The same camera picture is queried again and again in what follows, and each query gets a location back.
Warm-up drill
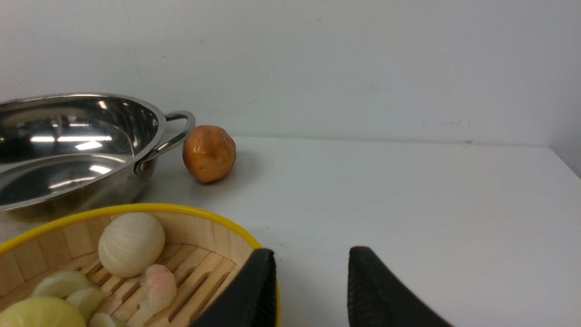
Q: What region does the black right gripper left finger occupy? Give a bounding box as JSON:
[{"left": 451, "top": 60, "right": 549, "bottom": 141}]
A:
[{"left": 190, "top": 248, "right": 277, "bottom": 327}]

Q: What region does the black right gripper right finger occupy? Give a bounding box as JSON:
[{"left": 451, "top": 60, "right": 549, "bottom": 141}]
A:
[{"left": 347, "top": 246, "right": 451, "bottom": 327}]

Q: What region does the yellow rimmed bamboo steamer basket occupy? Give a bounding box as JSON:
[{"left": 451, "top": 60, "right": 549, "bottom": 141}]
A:
[{"left": 1, "top": 203, "right": 262, "bottom": 327}]

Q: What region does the pink shrimp dumpling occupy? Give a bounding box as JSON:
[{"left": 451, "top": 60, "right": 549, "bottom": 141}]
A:
[{"left": 138, "top": 264, "right": 177, "bottom": 325}]

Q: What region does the white round bun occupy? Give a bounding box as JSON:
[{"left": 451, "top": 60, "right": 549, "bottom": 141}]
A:
[{"left": 98, "top": 213, "right": 165, "bottom": 278}]

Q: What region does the small green dumpling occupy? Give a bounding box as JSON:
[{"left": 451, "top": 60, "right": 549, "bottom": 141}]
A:
[{"left": 66, "top": 287, "right": 111, "bottom": 323}]

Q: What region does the pale green dumpling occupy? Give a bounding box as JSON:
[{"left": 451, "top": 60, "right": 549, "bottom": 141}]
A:
[{"left": 31, "top": 270, "right": 94, "bottom": 298}]

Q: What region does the yellow-green round bun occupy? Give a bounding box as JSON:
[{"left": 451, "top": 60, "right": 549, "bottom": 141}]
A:
[{"left": 0, "top": 297, "right": 86, "bottom": 327}]

